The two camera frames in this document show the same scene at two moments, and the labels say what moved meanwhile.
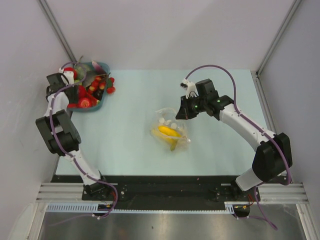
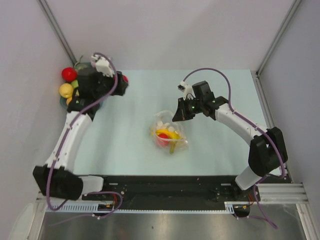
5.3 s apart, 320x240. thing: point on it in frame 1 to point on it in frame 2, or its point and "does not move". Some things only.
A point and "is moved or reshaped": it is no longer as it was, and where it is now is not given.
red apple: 82,92 is moved or reshaped
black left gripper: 74,89 to 120,86
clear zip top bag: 169,132 does not move
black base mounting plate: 163,192 does not move
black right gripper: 184,112 does not move
